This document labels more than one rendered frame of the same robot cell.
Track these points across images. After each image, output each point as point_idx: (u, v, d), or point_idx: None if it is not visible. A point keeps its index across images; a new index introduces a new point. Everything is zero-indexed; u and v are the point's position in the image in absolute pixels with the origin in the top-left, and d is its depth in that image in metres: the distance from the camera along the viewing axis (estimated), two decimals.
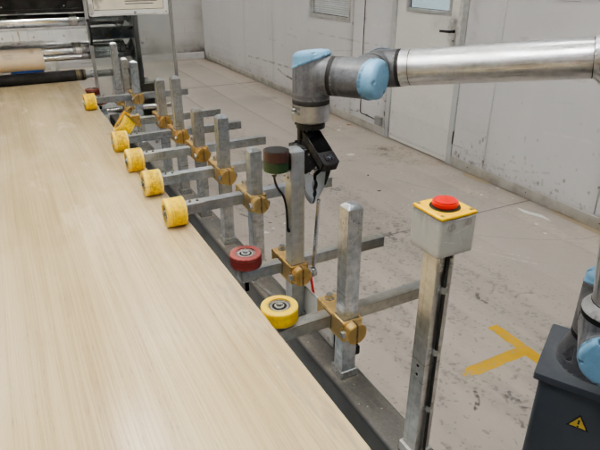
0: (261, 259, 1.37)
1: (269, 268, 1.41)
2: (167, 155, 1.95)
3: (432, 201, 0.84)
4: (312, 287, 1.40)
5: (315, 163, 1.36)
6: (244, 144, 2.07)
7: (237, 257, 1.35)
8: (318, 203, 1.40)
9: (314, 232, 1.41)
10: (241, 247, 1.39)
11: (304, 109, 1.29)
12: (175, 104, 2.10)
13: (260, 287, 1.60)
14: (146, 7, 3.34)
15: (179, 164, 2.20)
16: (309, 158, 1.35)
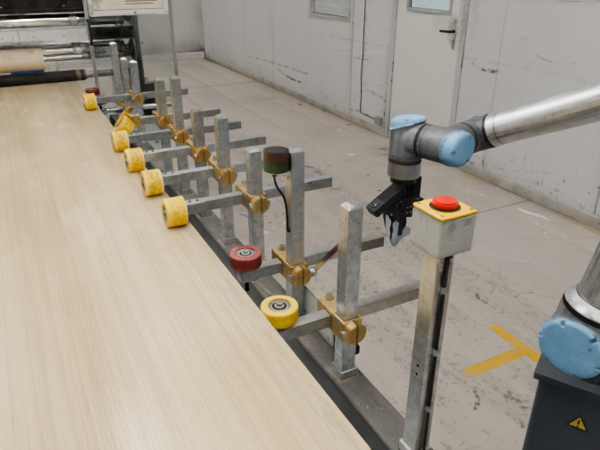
0: (261, 259, 1.37)
1: (269, 268, 1.41)
2: (167, 155, 1.95)
3: (432, 201, 0.84)
4: None
5: (391, 211, 1.55)
6: (244, 144, 2.07)
7: (237, 257, 1.35)
8: None
9: (332, 250, 1.34)
10: (241, 247, 1.39)
11: None
12: (175, 104, 2.10)
13: (260, 287, 1.60)
14: (146, 7, 3.34)
15: (179, 164, 2.20)
16: None
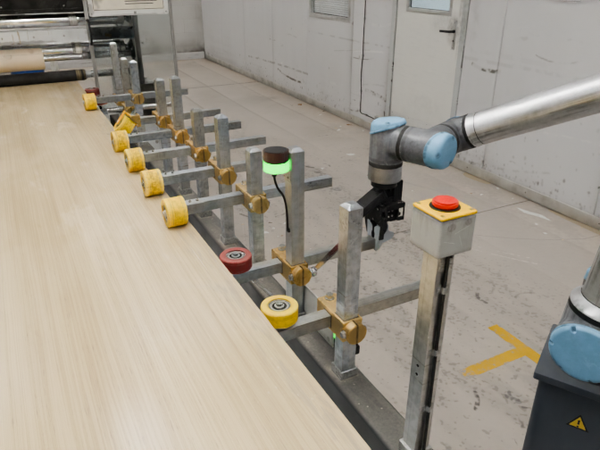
0: (251, 262, 1.36)
1: (258, 270, 1.39)
2: (167, 155, 1.95)
3: (432, 201, 0.84)
4: None
5: (372, 215, 1.52)
6: (244, 144, 2.07)
7: (227, 260, 1.34)
8: None
9: (332, 250, 1.34)
10: (231, 250, 1.38)
11: None
12: (175, 104, 2.10)
13: (260, 287, 1.60)
14: (146, 7, 3.34)
15: (179, 164, 2.20)
16: None
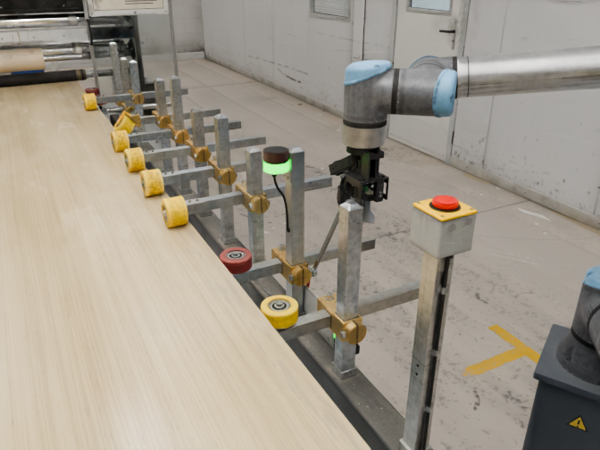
0: (251, 262, 1.36)
1: (258, 270, 1.39)
2: (167, 155, 1.95)
3: (432, 201, 0.84)
4: (308, 284, 1.42)
5: None
6: (244, 144, 2.07)
7: (227, 260, 1.34)
8: (338, 216, 1.32)
9: (326, 239, 1.36)
10: (231, 250, 1.38)
11: None
12: (175, 104, 2.10)
13: (260, 287, 1.60)
14: (146, 7, 3.34)
15: (179, 164, 2.20)
16: None
